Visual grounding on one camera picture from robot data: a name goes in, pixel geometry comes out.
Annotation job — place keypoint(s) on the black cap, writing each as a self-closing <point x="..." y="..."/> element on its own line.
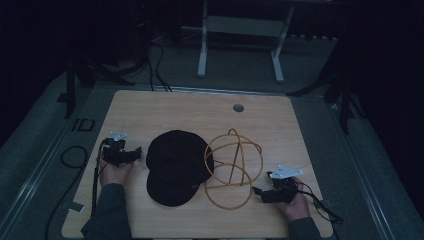
<point x="178" y="166"/>

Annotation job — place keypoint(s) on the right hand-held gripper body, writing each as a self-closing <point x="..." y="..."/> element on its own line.
<point x="283" y="186"/>

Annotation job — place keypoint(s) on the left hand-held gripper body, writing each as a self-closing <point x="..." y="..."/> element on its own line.
<point x="115" y="154"/>

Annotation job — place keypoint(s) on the black tripod stand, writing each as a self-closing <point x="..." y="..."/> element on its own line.
<point x="343" y="96"/>
<point x="85" y="75"/>

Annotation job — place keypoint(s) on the grey table grommet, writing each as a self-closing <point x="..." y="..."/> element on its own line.
<point x="238" y="108"/>

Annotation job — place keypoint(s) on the person's right hand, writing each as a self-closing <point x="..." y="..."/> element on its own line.
<point x="298" y="205"/>

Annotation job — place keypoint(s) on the white metal frame stand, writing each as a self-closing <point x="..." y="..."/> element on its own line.
<point x="245" y="26"/>

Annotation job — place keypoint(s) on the person's left hand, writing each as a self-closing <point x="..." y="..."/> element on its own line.
<point x="115" y="173"/>

